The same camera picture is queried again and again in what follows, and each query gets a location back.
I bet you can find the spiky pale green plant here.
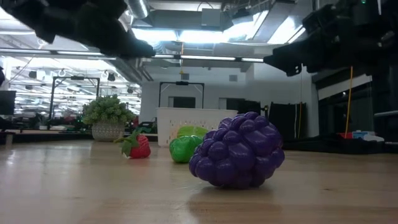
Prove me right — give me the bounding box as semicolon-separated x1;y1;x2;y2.
82;94;137;143

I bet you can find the light green toy vegetable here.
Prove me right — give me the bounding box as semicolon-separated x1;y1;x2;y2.
176;124;209;139

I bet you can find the white plastic mesh basket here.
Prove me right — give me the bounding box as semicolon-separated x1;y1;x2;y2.
156;107;239;147

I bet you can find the long ceiling light strip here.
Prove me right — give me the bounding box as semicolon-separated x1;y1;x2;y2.
0;48;265;63

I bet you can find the red toy strawberry with leaves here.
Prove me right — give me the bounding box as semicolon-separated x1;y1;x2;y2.
113;129;152;160

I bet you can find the dark background monitor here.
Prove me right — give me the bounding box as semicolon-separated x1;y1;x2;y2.
0;90;17;116

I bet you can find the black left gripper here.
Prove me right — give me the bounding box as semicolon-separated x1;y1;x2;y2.
0;0;155;58

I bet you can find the black aluminium table frame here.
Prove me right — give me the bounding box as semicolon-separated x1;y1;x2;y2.
0;130;159;144

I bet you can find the grey ceiling box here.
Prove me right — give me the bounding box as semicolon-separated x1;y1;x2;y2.
201;7;224;28

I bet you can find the white and blue box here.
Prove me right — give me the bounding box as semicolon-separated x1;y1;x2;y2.
338;129;386;143

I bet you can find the purple toy grape bunch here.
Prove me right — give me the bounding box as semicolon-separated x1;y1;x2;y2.
188;111;286;190

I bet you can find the black curtain panel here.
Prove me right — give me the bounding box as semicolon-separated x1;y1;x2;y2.
269;101;307;139

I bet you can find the thin yellow pole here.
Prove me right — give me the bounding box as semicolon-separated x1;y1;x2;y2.
344;65;354;139

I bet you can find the green toy cucumber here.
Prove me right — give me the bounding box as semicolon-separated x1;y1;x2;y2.
169;134;203;164

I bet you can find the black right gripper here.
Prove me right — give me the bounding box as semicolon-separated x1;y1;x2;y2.
263;0;398;77

